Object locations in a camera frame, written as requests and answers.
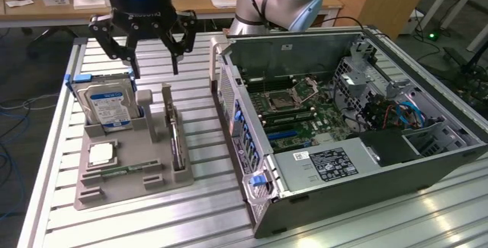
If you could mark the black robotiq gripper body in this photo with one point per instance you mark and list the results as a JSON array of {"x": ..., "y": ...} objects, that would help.
[{"x": 138, "y": 5}]

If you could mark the nvidia graphics card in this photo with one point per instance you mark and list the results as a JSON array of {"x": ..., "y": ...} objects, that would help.
[{"x": 174, "y": 128}]

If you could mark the white flat box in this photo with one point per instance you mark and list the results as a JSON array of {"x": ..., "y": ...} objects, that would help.
[{"x": 90, "y": 4}]

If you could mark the wooden desk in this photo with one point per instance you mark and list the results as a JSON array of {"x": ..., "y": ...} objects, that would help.
[{"x": 58, "y": 12}]

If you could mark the hard disk in blue carrier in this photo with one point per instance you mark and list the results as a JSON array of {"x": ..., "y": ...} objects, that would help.
[{"x": 109, "y": 105}]

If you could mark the white paper card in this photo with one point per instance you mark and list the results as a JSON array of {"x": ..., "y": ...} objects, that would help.
[{"x": 19, "y": 3}]

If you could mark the blue slot clip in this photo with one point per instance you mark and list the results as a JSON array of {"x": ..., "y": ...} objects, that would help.
[
  {"x": 249, "y": 140},
  {"x": 238, "y": 115}
]

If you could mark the silver cpu chip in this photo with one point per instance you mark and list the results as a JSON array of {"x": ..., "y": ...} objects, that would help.
[{"x": 102, "y": 154}]

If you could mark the dark installed ram stick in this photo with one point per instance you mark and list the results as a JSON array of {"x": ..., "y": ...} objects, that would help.
[{"x": 294, "y": 119}]

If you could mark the green ram stick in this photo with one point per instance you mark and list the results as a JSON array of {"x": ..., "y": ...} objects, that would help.
[{"x": 122, "y": 169}]

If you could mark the blue expansion slot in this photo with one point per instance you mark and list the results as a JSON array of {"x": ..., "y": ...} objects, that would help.
[{"x": 282, "y": 136}]

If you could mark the green motherboard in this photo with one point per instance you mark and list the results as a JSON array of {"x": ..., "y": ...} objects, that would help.
[{"x": 325, "y": 116}]

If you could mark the grey plastic parts rack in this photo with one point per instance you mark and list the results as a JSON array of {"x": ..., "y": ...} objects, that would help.
[{"x": 145, "y": 179}]

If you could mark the wooden cabinet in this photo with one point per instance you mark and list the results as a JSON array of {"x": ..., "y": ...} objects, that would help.
[{"x": 389, "y": 2}]

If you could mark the blue case latch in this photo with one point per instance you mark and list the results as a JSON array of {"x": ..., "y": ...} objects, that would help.
[{"x": 258, "y": 180}]

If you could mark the grey power supply unit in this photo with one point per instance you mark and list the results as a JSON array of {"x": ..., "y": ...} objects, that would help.
[{"x": 302, "y": 173}]

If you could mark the black device with green light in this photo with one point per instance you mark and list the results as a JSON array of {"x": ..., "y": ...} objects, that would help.
[{"x": 433, "y": 35}]

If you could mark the dark grey pc case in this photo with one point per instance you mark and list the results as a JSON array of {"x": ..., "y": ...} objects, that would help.
[{"x": 343, "y": 202}]

